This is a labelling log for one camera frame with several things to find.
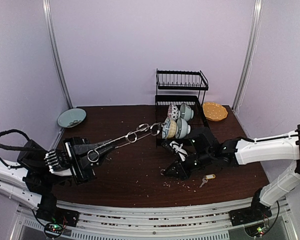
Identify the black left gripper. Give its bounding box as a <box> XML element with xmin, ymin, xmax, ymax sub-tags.
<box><xmin>41</xmin><ymin>137</ymin><xmax>115</xmax><ymax>186</ymax></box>

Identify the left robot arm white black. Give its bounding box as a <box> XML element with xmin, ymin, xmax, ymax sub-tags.
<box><xmin>0</xmin><ymin>137</ymin><xmax>118</xmax><ymax>223</ymax></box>

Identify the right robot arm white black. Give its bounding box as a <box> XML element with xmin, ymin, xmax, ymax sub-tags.
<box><xmin>161</xmin><ymin>124</ymin><xmax>300</xmax><ymax>221</ymax></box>

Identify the key with yellow tag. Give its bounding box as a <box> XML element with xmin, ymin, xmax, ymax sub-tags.
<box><xmin>199</xmin><ymin>174</ymin><xmax>216</xmax><ymax>188</ymax></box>

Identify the pale green bowl front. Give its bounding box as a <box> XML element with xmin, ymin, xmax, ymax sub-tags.
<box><xmin>175</xmin><ymin>117</ymin><xmax>191</xmax><ymax>139</ymax></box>

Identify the pale green bowl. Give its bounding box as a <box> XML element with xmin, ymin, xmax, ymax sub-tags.
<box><xmin>175</xmin><ymin>117</ymin><xmax>191</xmax><ymax>139</ymax></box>
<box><xmin>179</xmin><ymin>103</ymin><xmax>194</xmax><ymax>121</ymax></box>

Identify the beige blue patterned bowl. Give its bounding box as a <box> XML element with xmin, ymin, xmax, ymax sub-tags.
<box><xmin>161</xmin><ymin>116</ymin><xmax>178</xmax><ymax>139</ymax></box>

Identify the light blue floral plate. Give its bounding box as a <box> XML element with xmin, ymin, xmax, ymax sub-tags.
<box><xmin>57</xmin><ymin>108</ymin><xmax>87</xmax><ymax>128</ymax></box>

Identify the white blue patterned bowl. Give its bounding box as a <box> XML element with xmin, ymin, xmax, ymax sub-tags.
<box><xmin>167</xmin><ymin>103</ymin><xmax>180</xmax><ymax>121</ymax></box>

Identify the pale green bowl rear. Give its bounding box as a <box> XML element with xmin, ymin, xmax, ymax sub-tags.
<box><xmin>179</xmin><ymin>103</ymin><xmax>194</xmax><ymax>121</ymax></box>

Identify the yellow dotted plate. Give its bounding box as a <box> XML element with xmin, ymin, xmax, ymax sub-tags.
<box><xmin>202</xmin><ymin>102</ymin><xmax>228</xmax><ymax>122</ymax></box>

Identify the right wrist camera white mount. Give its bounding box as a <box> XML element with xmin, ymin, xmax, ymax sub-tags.
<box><xmin>169</xmin><ymin>141</ymin><xmax>189</xmax><ymax>162</ymax></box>

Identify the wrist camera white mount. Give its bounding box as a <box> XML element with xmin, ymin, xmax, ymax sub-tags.
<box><xmin>169</xmin><ymin>141</ymin><xmax>189</xmax><ymax>162</ymax></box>
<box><xmin>44</xmin><ymin>149</ymin><xmax>72</xmax><ymax>177</ymax></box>

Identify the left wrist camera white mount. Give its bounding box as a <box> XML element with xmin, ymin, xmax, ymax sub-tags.
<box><xmin>44</xmin><ymin>149</ymin><xmax>72</xmax><ymax>177</ymax></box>

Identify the aluminium front rail base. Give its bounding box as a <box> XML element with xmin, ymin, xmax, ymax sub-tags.
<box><xmin>9</xmin><ymin>196</ymin><xmax>298</xmax><ymax>240</ymax></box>

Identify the black wire dish rack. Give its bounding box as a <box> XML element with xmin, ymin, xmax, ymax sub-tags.
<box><xmin>154</xmin><ymin>68</ymin><xmax>213</xmax><ymax>148</ymax></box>

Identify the black braided cable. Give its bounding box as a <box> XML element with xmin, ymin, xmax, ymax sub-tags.
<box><xmin>0</xmin><ymin>128</ymin><xmax>46</xmax><ymax>152</ymax></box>

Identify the left aluminium frame post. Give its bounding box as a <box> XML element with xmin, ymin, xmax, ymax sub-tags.
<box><xmin>41</xmin><ymin>0</ymin><xmax>74</xmax><ymax>109</ymax></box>

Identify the aluminium frame post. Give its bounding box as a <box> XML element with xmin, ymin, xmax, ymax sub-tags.
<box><xmin>41</xmin><ymin>0</ymin><xmax>74</xmax><ymax>109</ymax></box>
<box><xmin>232</xmin><ymin>0</ymin><xmax>263</xmax><ymax>114</ymax></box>

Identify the right aluminium frame post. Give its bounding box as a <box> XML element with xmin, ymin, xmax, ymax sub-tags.
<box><xmin>232</xmin><ymin>0</ymin><xmax>263</xmax><ymax>114</ymax></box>

